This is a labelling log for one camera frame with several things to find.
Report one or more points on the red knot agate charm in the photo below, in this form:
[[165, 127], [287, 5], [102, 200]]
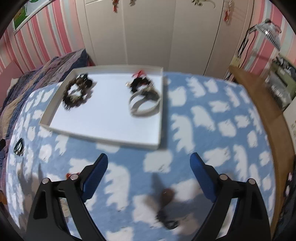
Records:
[[69, 174]]

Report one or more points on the wooden bed footboard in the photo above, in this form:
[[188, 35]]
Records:
[[277, 132]]

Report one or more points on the white wardrobe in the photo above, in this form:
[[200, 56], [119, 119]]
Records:
[[182, 36]]

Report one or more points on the striped purple quilt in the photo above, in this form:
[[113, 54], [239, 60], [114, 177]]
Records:
[[54, 71]]

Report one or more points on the brown oval pendant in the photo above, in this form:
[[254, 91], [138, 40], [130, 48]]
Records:
[[159, 202]]

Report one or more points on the clear storage box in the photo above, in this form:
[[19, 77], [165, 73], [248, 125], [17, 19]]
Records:
[[281, 86]]

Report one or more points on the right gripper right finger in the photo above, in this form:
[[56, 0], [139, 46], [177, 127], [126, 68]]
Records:
[[219, 189]]

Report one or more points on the blue polar bear blanket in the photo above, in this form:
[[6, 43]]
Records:
[[211, 117]]

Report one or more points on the white desk fan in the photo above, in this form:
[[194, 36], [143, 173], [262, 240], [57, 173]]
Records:
[[268, 29]]

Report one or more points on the beige wall socket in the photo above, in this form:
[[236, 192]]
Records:
[[236, 61]]

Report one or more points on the white shallow tray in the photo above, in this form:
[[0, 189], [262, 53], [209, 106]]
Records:
[[105, 116]]

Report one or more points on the black hair clip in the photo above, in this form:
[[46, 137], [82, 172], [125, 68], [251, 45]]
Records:
[[19, 147]]

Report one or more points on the white strap wristwatch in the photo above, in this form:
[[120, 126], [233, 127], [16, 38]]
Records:
[[145, 102]]

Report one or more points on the green wall picture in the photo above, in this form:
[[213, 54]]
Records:
[[27, 11]]

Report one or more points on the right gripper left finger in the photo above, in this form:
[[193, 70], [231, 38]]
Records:
[[78, 191]]

